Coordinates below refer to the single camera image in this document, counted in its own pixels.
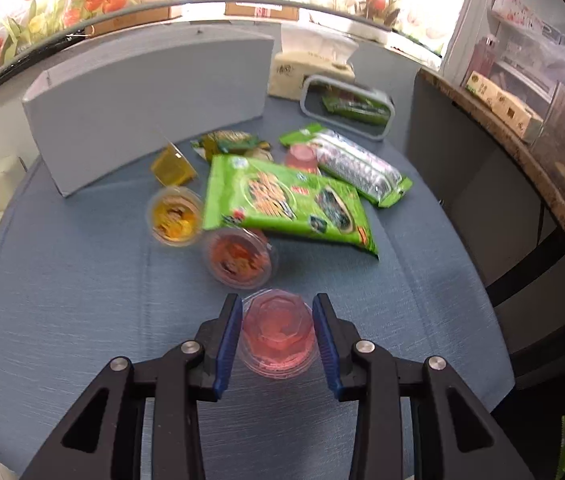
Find pink bottle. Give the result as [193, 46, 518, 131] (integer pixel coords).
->
[465, 35, 498, 83]

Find cardboard box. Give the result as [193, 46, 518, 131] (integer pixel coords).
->
[225, 1, 299, 22]
[90, 5, 183, 38]

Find large grey storage box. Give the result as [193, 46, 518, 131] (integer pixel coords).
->
[21, 25, 276, 198]

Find white shelf unit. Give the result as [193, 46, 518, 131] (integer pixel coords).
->
[439, 0, 565, 111]

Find beige tissue box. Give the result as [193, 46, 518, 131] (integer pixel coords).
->
[267, 35, 360, 101]

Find green packets in container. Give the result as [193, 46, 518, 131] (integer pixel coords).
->
[321, 86, 388, 126]

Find large green snack bag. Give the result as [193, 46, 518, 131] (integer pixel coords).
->
[202, 155, 380, 260]

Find small green snack packet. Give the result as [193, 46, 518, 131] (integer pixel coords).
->
[191, 131, 273, 162]

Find brown stone counter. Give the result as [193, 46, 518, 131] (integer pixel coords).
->
[417, 67, 565, 248]

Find blue tablecloth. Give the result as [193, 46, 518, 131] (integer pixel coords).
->
[0, 95, 515, 480]

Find amber jelly cup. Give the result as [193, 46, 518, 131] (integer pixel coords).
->
[151, 142, 198, 187]

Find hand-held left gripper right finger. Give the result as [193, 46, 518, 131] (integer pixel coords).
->
[312, 293, 535, 480]

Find grey plastic container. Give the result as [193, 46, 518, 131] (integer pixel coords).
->
[299, 74, 394, 141]

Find yellow jelly cup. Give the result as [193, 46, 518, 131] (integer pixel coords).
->
[146, 186, 206, 247]

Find cream and green tissue box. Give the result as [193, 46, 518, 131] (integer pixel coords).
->
[465, 70, 545, 143]

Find red jelly cup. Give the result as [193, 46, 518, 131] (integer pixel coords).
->
[201, 227, 280, 291]

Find green and silver cracker packet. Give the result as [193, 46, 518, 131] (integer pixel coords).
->
[279, 127, 413, 208]

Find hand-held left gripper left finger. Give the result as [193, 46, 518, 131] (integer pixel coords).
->
[20, 293, 244, 480]

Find pink jelly cup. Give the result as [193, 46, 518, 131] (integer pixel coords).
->
[283, 143, 320, 175]
[239, 289, 320, 380]

